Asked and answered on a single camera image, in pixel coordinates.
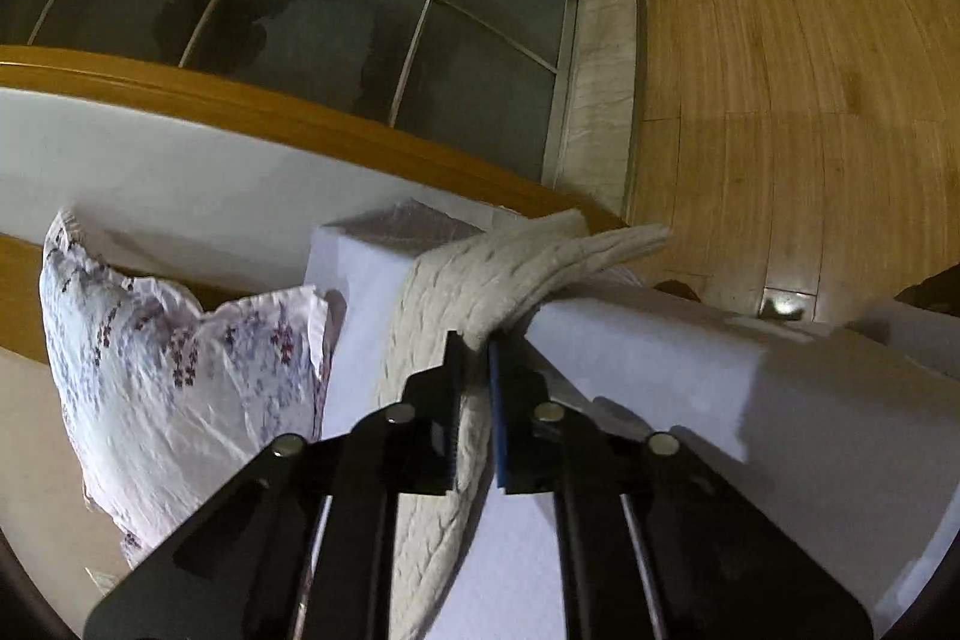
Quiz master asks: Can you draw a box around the beige cable-knit sweater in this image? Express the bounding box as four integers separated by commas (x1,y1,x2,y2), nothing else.
374,209,670,638

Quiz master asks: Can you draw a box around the pink floral pillow right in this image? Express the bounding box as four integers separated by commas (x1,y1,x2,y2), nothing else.
39,211,329,565

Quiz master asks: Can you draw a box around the wooden glass-panel door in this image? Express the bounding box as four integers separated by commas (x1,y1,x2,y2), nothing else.
2,0,620,227

